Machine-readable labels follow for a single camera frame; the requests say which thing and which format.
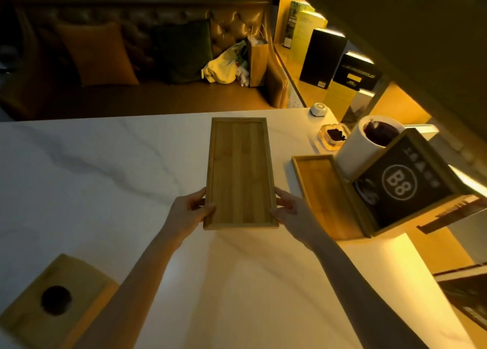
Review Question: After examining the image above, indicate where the person's left hand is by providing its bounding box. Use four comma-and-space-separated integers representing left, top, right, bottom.
160, 187, 216, 243

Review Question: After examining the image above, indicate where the person's right hand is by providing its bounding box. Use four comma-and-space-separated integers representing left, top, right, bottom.
269, 187, 323, 250

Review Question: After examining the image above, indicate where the bamboo wooden tray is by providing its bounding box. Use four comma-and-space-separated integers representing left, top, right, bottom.
291, 154, 368, 241
203, 117, 279, 231

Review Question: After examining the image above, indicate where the person's right forearm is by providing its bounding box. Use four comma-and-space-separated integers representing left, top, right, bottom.
301, 231, 430, 349

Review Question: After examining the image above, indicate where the person's left forearm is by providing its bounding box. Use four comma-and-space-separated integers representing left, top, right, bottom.
72, 229, 183, 349

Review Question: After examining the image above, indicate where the glass ashtray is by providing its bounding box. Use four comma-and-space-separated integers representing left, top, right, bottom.
318, 124, 351, 151

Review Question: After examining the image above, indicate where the white cylindrical bin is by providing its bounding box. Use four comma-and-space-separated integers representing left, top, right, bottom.
335, 115, 406, 180

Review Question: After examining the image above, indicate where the wooden framed black sign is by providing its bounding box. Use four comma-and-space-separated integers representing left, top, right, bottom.
348, 128, 487, 237

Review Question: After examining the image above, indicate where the grey patterned box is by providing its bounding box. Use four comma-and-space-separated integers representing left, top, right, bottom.
340, 89, 375, 130

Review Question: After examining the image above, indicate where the small white plush toy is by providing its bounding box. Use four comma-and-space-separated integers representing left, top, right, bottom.
235, 65, 250, 88

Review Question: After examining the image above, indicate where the black box with yellow label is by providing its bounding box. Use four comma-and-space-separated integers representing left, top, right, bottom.
322, 51, 383, 123

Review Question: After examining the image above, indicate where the pale yellow bag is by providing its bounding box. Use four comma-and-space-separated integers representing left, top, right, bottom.
201, 41, 248, 85

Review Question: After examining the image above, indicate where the brown paper bag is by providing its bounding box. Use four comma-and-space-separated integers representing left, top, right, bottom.
246, 23, 269, 88

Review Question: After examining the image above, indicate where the dark green cushion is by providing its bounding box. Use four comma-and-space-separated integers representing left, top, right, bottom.
151, 19, 214, 85

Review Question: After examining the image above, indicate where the tall black box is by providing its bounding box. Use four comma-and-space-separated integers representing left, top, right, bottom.
299, 28, 348, 90

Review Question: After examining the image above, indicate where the brown tufted leather sofa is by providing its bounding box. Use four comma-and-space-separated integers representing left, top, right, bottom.
0, 0, 291, 122

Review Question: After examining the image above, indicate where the wooden tissue box with hole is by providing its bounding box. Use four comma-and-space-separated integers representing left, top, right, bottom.
0, 253, 120, 349

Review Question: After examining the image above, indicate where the orange cushion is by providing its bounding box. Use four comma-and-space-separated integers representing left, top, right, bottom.
54, 22, 140, 87

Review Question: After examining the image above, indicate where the green printed box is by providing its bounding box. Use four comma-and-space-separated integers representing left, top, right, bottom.
282, 1, 316, 49

